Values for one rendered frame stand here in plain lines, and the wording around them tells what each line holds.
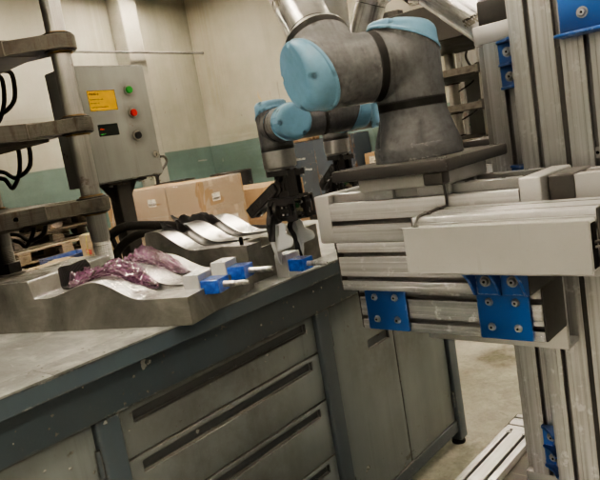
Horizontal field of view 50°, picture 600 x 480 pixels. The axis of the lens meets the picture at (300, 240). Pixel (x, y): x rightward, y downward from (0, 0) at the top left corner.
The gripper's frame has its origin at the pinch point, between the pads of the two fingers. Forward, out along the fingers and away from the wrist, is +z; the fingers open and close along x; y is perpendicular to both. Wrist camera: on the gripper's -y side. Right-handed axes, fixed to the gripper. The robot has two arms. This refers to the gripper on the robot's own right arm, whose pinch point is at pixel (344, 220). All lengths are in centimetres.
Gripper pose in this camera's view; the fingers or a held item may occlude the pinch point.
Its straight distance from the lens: 194.0
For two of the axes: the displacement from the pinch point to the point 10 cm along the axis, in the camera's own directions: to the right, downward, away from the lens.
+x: 8.5, -2.2, 4.8
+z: 1.7, 9.8, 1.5
